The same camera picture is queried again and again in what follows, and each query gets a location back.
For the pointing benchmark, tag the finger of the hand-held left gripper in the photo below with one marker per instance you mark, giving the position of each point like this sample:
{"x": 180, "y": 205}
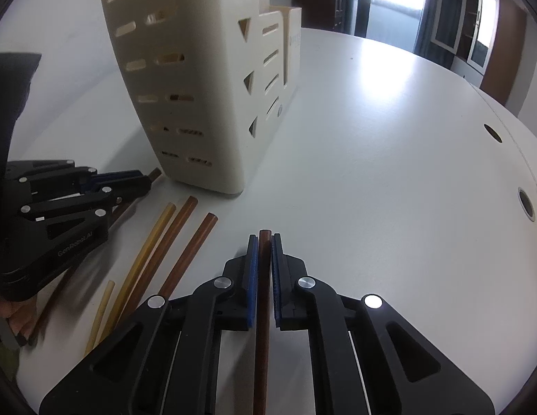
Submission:
{"x": 117, "y": 176}
{"x": 130, "y": 188}

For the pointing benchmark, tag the brown cabinet with glass doors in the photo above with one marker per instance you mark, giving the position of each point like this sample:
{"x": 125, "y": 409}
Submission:
{"x": 506, "y": 60}

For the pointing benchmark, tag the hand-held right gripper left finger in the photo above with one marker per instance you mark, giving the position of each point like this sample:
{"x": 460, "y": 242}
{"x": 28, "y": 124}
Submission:
{"x": 252, "y": 285}

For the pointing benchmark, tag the yellow-brown chopstick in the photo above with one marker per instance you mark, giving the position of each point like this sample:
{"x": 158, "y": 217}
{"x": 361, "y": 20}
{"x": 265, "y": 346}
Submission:
{"x": 100, "y": 311}
{"x": 143, "y": 255}

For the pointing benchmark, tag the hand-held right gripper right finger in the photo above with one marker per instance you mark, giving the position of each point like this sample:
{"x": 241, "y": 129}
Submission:
{"x": 276, "y": 285}

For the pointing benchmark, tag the person's left hand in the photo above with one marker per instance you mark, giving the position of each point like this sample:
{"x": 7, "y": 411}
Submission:
{"x": 22, "y": 315}

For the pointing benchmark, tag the cream slotted utensil holder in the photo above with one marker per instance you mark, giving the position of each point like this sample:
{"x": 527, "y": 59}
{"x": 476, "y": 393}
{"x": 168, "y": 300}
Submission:
{"x": 208, "y": 95}

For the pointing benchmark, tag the reddish brown chopstick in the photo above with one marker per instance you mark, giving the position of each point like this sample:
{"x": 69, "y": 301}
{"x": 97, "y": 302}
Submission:
{"x": 264, "y": 354}
{"x": 164, "y": 246}
{"x": 188, "y": 255}

